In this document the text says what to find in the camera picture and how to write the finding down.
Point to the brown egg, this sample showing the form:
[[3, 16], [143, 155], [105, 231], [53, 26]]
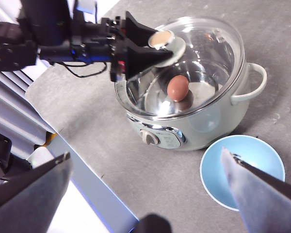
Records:
[[177, 88]]

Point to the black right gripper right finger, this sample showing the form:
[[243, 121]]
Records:
[[269, 206]]

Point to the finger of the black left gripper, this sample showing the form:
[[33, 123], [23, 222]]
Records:
[[135, 30], [143, 59]]

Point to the blue bowl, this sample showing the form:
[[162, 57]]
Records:
[[213, 170]]

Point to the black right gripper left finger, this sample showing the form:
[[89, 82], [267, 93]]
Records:
[[26, 201]]

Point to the pale green electric steamer pot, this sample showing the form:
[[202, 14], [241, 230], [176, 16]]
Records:
[[208, 131]]

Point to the white cylindrical device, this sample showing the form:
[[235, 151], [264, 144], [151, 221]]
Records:
[[40, 156]]

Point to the aluminium frame rail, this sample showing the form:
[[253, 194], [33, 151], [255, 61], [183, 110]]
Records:
[[9, 109]]

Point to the glass lid with green knob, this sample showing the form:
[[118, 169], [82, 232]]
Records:
[[208, 60]]

